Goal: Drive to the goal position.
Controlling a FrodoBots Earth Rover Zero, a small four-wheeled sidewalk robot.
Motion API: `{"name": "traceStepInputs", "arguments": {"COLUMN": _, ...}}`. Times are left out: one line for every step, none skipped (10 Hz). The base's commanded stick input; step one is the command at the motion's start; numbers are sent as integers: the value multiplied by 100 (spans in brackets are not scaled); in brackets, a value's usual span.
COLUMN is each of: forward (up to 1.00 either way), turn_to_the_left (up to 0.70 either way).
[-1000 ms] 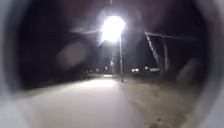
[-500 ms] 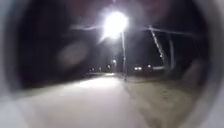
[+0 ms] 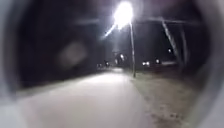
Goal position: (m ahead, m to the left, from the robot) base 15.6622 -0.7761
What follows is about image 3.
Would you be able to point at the street lamp pole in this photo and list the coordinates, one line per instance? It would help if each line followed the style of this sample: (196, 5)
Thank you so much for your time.
(132, 50)

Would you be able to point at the pale paved path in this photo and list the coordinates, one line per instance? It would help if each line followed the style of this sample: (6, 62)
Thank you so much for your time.
(93, 100)

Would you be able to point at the dark rough ground strip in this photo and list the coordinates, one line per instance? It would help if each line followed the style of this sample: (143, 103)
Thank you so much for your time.
(166, 96)

